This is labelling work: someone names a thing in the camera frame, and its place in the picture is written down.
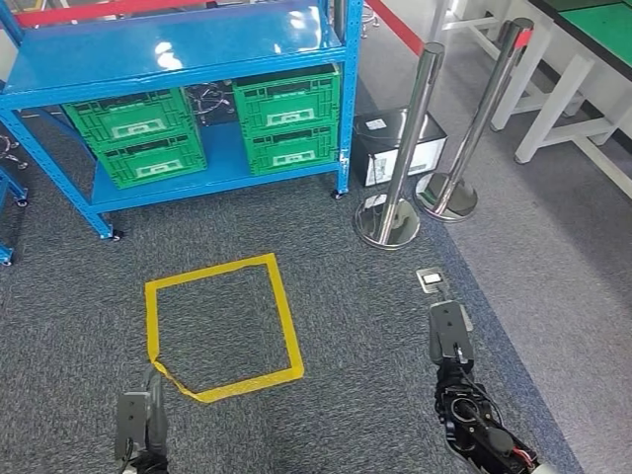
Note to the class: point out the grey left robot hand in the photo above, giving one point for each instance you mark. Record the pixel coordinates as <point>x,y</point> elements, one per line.
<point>158,418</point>

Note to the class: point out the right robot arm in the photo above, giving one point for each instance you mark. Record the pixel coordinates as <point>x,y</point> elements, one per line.
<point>474,432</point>

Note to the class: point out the blue metal shelf rack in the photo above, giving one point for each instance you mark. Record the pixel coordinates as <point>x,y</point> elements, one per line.
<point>148,46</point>
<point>10,186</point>

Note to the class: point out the chrome chair base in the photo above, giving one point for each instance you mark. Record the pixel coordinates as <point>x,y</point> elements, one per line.
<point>10,157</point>
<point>210,101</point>

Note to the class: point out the silver floor outlet white insert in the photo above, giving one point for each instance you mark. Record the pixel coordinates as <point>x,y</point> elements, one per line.
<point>433,280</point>

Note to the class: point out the black box with labels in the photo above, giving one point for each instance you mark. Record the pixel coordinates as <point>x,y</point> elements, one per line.
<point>380,141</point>

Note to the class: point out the red barrier belt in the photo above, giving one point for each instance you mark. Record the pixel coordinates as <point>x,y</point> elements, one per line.
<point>395,26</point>
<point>99,10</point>

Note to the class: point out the plain silver floor outlet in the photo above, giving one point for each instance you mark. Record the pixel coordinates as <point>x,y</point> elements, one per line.
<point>467,320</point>

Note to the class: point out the chrome stool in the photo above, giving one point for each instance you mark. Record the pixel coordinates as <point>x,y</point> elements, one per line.
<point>370,16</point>

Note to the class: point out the white table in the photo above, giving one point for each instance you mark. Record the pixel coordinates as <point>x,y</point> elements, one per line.
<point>548,98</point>

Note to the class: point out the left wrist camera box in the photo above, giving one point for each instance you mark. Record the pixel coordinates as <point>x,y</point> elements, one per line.
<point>131,425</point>

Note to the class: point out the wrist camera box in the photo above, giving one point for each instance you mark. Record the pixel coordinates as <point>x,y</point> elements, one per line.
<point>449,337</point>
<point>131,425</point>

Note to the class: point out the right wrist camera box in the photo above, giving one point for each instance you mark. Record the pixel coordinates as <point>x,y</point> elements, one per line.
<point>449,337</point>

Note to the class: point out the chrome stanchion post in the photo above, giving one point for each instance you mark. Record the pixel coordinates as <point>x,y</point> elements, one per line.
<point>339,16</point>
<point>484,111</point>
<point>410,144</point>

